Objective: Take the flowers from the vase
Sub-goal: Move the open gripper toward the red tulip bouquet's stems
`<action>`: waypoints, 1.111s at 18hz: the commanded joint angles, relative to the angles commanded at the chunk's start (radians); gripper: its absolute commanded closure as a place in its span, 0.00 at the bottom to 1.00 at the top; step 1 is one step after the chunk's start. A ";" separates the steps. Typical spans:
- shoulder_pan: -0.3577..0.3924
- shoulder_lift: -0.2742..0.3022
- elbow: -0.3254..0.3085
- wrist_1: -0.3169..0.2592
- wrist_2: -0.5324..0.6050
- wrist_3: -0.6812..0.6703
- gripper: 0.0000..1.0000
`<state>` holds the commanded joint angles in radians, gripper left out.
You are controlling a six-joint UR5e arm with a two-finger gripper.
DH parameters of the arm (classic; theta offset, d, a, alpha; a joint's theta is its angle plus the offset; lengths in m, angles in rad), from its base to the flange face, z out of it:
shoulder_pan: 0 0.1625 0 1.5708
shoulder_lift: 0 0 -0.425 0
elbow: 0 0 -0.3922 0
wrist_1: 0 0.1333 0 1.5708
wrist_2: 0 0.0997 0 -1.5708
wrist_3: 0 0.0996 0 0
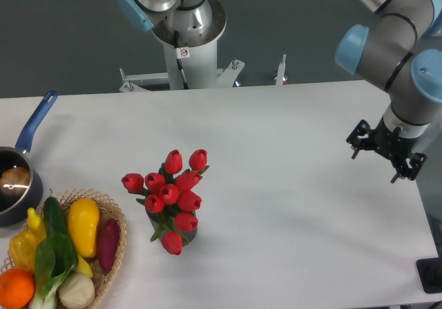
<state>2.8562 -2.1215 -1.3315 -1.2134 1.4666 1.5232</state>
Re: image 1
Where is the green cucumber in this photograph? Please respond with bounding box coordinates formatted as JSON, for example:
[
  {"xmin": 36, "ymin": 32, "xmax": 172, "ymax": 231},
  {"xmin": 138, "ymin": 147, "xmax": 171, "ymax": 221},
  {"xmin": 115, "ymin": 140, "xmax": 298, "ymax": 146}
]
[{"xmin": 42, "ymin": 188, "xmax": 79, "ymax": 268}]

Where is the purple sweet potato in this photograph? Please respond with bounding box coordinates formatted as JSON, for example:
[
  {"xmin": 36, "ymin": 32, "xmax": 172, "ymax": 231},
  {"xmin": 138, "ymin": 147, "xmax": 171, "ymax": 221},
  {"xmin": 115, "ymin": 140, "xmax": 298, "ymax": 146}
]
[{"xmin": 97, "ymin": 218, "xmax": 120, "ymax": 272}]

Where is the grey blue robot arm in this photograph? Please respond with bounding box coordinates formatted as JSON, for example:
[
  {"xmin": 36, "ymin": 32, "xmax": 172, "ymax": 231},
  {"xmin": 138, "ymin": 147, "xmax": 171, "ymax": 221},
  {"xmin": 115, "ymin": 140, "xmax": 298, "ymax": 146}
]
[{"xmin": 335, "ymin": 0, "xmax": 441, "ymax": 180}]

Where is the yellow lemon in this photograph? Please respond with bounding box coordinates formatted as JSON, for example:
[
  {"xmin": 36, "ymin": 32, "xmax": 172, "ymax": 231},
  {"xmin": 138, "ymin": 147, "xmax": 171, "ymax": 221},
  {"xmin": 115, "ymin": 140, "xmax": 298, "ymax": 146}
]
[{"xmin": 75, "ymin": 256, "xmax": 93, "ymax": 279}]

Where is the red tulip bouquet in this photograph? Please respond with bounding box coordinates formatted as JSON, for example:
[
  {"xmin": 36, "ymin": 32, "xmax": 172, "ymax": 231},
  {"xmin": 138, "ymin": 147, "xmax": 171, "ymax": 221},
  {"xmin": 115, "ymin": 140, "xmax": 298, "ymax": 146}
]
[{"xmin": 122, "ymin": 149, "xmax": 209, "ymax": 256}]

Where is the yellow bell pepper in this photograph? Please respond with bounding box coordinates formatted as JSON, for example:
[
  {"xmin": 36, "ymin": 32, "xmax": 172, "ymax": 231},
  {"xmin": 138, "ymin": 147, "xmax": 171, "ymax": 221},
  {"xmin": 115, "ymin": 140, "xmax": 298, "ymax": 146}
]
[{"xmin": 9, "ymin": 231, "xmax": 41, "ymax": 272}]

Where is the dark grey vase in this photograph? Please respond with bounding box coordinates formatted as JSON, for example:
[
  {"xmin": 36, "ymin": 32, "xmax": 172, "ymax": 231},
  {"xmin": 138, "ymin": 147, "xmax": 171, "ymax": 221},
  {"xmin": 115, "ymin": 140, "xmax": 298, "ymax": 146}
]
[{"xmin": 146, "ymin": 211, "xmax": 198, "ymax": 246}]

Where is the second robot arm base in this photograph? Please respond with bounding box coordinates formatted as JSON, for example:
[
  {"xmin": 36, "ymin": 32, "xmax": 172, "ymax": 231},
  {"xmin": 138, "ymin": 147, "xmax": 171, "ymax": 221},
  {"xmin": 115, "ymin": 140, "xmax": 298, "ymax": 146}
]
[{"xmin": 117, "ymin": 0, "xmax": 227, "ymax": 47}]

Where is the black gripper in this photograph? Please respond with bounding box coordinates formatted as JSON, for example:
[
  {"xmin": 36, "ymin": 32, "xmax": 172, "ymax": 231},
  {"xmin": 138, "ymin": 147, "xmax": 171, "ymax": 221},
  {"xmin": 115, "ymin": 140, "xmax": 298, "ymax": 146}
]
[{"xmin": 346, "ymin": 119, "xmax": 427, "ymax": 183}]

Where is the orange fruit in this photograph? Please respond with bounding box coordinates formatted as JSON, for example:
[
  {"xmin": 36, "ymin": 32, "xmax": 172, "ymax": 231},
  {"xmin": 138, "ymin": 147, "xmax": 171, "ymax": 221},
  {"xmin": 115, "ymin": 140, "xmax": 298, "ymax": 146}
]
[{"xmin": 1, "ymin": 268, "xmax": 35, "ymax": 308}]

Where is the brown bread roll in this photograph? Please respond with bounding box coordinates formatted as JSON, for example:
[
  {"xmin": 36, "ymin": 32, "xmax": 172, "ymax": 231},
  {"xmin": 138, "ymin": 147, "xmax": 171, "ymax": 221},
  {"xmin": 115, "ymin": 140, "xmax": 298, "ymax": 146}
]
[{"xmin": 1, "ymin": 167, "xmax": 30, "ymax": 196}]

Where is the green bok choy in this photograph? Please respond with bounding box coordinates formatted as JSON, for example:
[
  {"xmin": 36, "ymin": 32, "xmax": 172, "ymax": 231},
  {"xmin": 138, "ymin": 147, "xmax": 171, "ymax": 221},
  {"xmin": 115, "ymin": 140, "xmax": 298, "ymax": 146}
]
[{"xmin": 29, "ymin": 232, "xmax": 78, "ymax": 308}]

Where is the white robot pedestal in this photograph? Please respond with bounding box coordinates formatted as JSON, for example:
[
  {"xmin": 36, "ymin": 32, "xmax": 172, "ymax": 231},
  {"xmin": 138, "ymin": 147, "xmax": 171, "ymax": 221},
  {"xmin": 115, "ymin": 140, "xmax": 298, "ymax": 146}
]
[{"xmin": 162, "ymin": 41, "xmax": 217, "ymax": 90}]

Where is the black cable on pedestal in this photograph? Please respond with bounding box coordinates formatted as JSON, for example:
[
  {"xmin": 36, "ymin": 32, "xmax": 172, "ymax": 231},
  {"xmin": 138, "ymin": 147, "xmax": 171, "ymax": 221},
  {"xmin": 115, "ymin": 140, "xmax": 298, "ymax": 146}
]
[{"xmin": 173, "ymin": 29, "xmax": 191, "ymax": 91}]

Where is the black device at edge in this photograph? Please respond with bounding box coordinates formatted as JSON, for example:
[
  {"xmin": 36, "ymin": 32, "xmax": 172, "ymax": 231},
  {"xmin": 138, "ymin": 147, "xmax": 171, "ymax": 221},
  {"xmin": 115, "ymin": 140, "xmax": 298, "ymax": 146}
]
[{"xmin": 416, "ymin": 258, "xmax": 441, "ymax": 294}]

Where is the white metal frame stand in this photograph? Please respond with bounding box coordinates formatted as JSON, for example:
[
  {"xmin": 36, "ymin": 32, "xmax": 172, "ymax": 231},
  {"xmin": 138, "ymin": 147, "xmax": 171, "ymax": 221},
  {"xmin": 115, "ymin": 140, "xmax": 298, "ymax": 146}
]
[{"xmin": 118, "ymin": 53, "xmax": 290, "ymax": 93}]

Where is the yellow squash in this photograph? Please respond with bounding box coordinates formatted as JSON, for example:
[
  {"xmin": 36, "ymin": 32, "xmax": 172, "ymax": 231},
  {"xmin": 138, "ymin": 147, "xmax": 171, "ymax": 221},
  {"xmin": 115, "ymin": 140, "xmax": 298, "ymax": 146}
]
[{"xmin": 67, "ymin": 198, "xmax": 100, "ymax": 259}]

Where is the beige onion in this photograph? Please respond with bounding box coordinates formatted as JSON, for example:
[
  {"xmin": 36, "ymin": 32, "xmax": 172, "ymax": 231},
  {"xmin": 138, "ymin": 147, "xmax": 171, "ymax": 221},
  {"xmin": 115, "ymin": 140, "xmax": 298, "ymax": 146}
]
[{"xmin": 59, "ymin": 272, "xmax": 95, "ymax": 309}]

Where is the blue handled saucepan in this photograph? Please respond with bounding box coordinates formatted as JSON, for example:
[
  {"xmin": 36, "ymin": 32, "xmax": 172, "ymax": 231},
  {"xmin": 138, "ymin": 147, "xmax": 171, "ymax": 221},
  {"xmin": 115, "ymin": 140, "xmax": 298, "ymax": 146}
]
[{"xmin": 1, "ymin": 91, "xmax": 58, "ymax": 227}]

